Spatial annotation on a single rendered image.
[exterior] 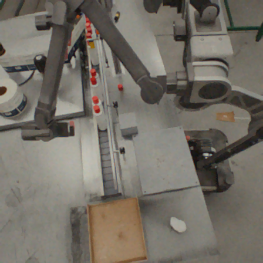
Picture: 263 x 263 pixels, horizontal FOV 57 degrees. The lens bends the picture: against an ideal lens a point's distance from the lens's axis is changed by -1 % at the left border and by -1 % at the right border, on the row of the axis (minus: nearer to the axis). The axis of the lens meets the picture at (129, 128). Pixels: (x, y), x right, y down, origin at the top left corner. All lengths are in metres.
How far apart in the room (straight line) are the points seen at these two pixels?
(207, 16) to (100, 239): 1.07
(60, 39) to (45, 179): 0.85
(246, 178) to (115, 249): 1.44
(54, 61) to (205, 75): 0.50
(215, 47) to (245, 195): 1.63
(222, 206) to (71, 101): 1.47
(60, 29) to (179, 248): 1.06
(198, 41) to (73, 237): 1.05
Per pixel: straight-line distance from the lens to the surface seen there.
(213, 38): 0.91
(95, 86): 1.42
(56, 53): 0.88
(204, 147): 1.90
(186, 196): 1.32
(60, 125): 1.05
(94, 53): 1.69
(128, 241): 1.28
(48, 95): 0.92
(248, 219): 2.26
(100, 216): 1.31
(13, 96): 1.60
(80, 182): 1.39
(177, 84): 0.82
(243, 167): 2.39
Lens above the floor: 2.10
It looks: 60 degrees down
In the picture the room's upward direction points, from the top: 10 degrees counter-clockwise
